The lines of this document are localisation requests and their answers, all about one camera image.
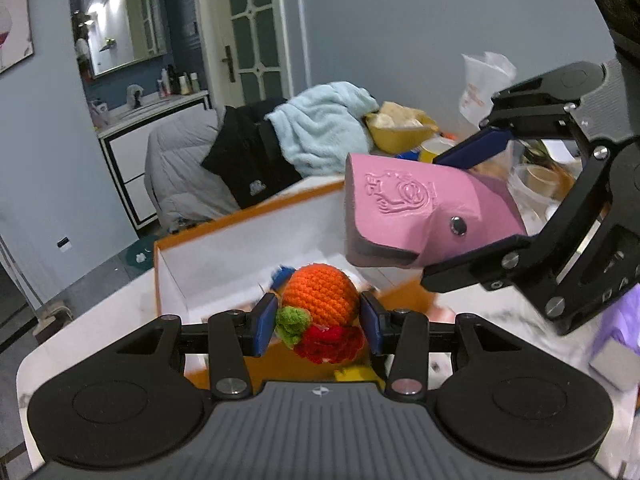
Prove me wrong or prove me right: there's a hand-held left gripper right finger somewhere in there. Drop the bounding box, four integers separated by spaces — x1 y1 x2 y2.
360 292 533 396

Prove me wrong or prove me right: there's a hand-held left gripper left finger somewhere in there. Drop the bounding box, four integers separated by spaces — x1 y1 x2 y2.
102 292 278 398

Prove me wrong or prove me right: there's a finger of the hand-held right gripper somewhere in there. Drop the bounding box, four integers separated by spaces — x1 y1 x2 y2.
422 145 626 318
432 60 608 171

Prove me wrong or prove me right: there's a crocheted orange fruit toy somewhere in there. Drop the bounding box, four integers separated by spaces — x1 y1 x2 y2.
275 265 366 365

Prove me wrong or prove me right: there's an orange cardboard box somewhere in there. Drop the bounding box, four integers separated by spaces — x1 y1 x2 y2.
152 177 436 391

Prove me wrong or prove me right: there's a pink snap wallet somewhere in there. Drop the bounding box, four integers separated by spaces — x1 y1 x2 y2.
344 152 528 268

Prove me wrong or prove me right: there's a yellow mug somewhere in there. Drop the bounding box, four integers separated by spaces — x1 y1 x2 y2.
419 139 457 163

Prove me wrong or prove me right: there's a small yellow toy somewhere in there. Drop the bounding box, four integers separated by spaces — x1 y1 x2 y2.
334 367 386 387

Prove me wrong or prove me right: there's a clear plastic bag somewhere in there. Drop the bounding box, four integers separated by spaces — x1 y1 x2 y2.
459 51 517 126

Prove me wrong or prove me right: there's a clear plastic container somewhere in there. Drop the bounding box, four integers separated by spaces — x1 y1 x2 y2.
507 162 576 211

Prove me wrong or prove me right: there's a yellow bowl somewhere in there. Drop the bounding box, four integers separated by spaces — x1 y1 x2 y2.
363 101 440 153

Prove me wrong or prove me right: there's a round green floor mat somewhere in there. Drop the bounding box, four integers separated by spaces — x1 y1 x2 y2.
125 237 157 266

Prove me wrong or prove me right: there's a purple tissue pack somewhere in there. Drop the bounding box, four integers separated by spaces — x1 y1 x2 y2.
589 280 640 392

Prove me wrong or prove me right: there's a light blue fleece blanket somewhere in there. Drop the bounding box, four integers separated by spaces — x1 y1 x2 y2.
264 81 379 178

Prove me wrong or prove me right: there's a black jacket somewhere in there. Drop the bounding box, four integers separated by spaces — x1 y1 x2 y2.
200 100 303 210

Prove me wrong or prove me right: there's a grey padded jacket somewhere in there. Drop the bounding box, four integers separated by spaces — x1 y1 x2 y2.
144 109 241 233

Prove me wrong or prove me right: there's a white vanity cabinet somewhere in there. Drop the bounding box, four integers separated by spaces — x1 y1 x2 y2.
97 91 211 228

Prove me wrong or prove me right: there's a white panelled door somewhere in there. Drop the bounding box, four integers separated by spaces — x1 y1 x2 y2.
192 0 301 111

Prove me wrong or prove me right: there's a row of toiletry bottles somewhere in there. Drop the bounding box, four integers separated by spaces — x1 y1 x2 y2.
157 65 199 97

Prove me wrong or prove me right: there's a wall mirror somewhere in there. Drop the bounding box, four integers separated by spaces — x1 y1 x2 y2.
80 0 168 80

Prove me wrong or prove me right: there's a wine glass wall picture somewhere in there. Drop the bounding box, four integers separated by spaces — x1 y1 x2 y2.
0 0 36 76

